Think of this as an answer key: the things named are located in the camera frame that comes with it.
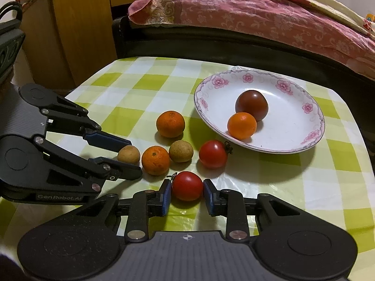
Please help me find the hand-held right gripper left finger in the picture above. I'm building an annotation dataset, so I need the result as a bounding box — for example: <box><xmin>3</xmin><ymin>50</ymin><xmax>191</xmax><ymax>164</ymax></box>
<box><xmin>68</xmin><ymin>178</ymin><xmax>172</xmax><ymax>243</ymax></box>

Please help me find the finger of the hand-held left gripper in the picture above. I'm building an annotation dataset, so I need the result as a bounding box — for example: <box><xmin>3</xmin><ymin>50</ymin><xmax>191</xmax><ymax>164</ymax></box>
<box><xmin>34</xmin><ymin>136</ymin><xmax>143</xmax><ymax>194</ymax></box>
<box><xmin>40</xmin><ymin>95</ymin><xmax>133</xmax><ymax>153</ymax></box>

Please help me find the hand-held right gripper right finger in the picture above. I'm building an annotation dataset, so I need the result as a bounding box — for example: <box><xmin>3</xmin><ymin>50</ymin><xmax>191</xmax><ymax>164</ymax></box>
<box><xmin>203</xmin><ymin>178</ymin><xmax>311</xmax><ymax>241</ymax></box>

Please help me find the brown longan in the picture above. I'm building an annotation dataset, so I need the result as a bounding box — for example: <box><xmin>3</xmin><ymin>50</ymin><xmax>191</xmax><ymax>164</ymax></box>
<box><xmin>169</xmin><ymin>140</ymin><xmax>194</xmax><ymax>163</ymax></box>
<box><xmin>117</xmin><ymin>145</ymin><xmax>140</xmax><ymax>165</ymax></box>

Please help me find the red tomato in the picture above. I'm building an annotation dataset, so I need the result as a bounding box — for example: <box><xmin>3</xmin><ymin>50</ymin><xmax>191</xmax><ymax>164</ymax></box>
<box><xmin>167</xmin><ymin>170</ymin><xmax>204</xmax><ymax>202</ymax></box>
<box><xmin>199</xmin><ymin>140</ymin><xmax>233</xmax><ymax>170</ymax></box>

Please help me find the orange tangerine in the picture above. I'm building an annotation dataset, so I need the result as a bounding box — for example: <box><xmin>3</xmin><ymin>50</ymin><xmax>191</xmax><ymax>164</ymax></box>
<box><xmin>141</xmin><ymin>146</ymin><xmax>171</xmax><ymax>176</ymax></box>
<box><xmin>227</xmin><ymin>112</ymin><xmax>258</xmax><ymax>140</ymax></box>
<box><xmin>156</xmin><ymin>110</ymin><xmax>186</xmax><ymax>139</ymax></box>

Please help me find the white floral plate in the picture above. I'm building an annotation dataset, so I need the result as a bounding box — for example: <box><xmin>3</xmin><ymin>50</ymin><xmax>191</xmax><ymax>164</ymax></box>
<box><xmin>193</xmin><ymin>69</ymin><xmax>326</xmax><ymax>154</ymax></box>

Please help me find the green checked tablecloth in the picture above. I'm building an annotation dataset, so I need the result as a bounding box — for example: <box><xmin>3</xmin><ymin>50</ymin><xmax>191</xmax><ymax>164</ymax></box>
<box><xmin>0</xmin><ymin>56</ymin><xmax>372</xmax><ymax>281</ymax></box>

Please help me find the wooden cabinet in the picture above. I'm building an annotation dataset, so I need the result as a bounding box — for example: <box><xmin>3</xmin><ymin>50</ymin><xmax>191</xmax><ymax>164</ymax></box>
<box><xmin>20</xmin><ymin>0</ymin><xmax>153</xmax><ymax>90</ymax></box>

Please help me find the dark purple tomato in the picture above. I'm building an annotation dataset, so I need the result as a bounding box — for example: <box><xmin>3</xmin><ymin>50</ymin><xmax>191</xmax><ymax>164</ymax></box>
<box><xmin>235</xmin><ymin>90</ymin><xmax>269</xmax><ymax>122</ymax></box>

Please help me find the pink patterned blanket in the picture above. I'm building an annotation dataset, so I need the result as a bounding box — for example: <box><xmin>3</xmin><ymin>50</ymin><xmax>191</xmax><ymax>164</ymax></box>
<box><xmin>127</xmin><ymin>0</ymin><xmax>375</xmax><ymax>79</ymax></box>

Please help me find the black cable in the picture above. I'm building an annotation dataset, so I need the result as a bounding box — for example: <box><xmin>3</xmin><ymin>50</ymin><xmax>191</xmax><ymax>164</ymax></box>
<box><xmin>0</xmin><ymin>2</ymin><xmax>23</xmax><ymax>25</ymax></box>

